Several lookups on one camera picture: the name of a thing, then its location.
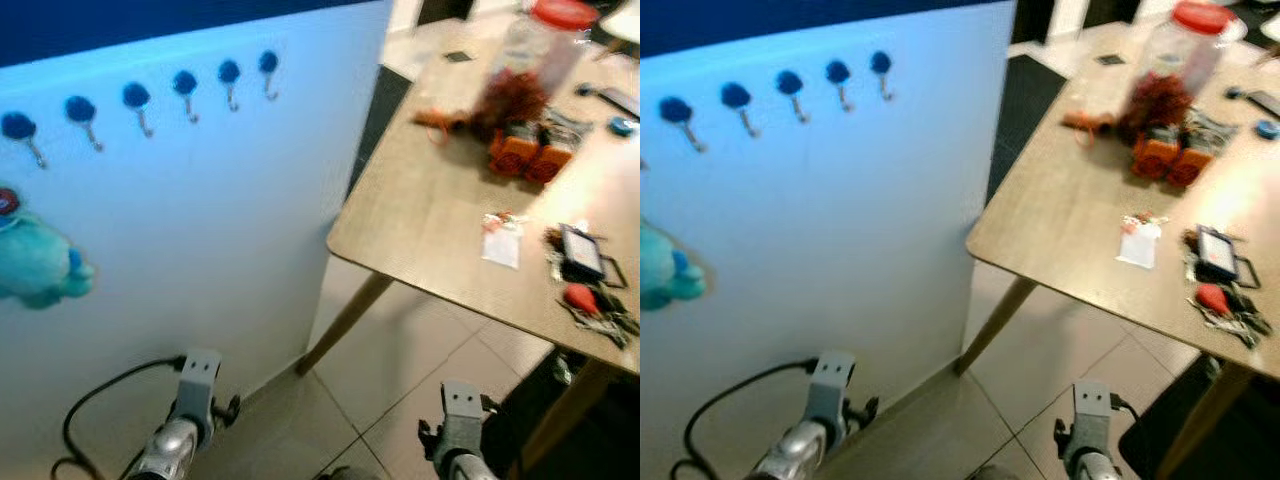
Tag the white chair with wooden legs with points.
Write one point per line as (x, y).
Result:
(625, 20)
(1270, 25)

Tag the red key fob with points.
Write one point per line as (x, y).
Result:
(1213, 299)
(580, 298)

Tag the small brown figurine charm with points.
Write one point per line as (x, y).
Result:
(1190, 241)
(553, 240)

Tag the dark blue carpet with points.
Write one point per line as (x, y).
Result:
(375, 130)
(1015, 130)

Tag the white partition board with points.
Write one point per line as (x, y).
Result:
(200, 230)
(850, 230)

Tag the small black square pad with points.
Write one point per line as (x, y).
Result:
(457, 56)
(1110, 59)

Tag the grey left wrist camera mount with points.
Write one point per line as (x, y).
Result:
(836, 387)
(200, 385)

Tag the white card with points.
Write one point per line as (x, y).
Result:
(502, 248)
(1139, 248)

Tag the clear jar with red lid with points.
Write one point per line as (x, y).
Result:
(535, 70)
(1175, 72)

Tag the dark blue badge holder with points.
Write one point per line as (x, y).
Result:
(582, 253)
(1218, 255)

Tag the silver key bunch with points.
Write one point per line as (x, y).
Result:
(605, 325)
(1245, 325)

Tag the brown cardboard tube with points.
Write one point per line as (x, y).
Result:
(1092, 123)
(445, 119)

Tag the black smartphone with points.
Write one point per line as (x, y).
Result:
(1265, 102)
(620, 100)

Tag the blue digital timer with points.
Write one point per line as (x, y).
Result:
(1268, 130)
(624, 126)

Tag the grey plastic clamp tool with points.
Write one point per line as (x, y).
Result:
(568, 122)
(1212, 125)

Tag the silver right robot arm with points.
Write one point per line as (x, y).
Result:
(462, 465)
(1092, 465)

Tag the wooden table leg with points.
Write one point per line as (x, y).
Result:
(1200, 425)
(993, 325)
(560, 425)
(345, 322)

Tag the small dark oval object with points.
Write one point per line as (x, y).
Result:
(587, 90)
(1237, 93)

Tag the blue wall hook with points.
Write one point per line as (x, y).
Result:
(229, 71)
(268, 61)
(880, 61)
(79, 108)
(675, 108)
(735, 95)
(184, 81)
(16, 125)
(789, 82)
(838, 71)
(135, 95)

